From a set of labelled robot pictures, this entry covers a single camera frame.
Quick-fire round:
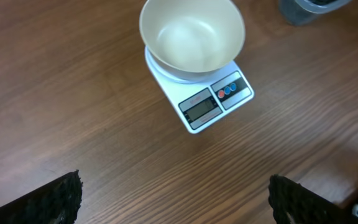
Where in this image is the white bowl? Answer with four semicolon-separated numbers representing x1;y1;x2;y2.
139;0;246;78

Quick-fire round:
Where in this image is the black beans pile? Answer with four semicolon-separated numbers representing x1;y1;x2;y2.
310;0;336;6

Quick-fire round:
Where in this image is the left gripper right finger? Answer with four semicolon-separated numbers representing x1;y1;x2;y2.
268;174;358;224

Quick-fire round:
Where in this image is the white digital kitchen scale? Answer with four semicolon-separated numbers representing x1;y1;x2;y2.
145;48;254;134

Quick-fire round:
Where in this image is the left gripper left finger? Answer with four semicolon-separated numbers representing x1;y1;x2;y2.
0;170;83;224

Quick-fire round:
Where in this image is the clear plastic container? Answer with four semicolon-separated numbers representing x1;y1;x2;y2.
278;0;351;26

